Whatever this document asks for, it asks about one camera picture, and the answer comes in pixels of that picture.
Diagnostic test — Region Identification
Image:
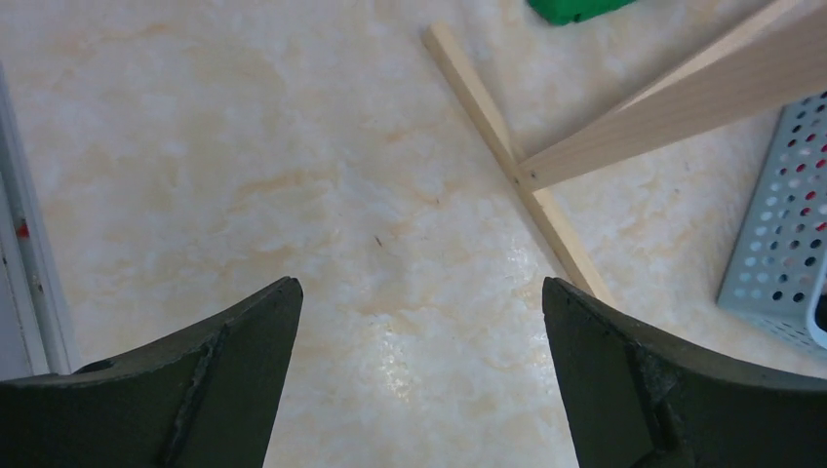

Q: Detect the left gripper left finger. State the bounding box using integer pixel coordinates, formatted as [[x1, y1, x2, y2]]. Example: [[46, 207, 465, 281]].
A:
[[1, 277, 303, 467]]

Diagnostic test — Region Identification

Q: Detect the blue plastic basket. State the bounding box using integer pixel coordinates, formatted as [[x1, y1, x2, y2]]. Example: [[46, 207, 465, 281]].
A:
[[717, 93, 826, 358]]

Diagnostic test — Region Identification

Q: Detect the green folded cloth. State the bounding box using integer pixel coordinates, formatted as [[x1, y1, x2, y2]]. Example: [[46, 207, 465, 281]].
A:
[[527, 0, 635, 26]]

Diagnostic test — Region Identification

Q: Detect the wooden clothes rack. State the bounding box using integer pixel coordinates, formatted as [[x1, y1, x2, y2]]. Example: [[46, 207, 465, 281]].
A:
[[421, 1, 826, 304]]

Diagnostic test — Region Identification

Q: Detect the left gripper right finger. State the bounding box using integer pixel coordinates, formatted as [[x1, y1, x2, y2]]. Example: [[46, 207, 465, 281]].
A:
[[542, 278, 826, 467]]

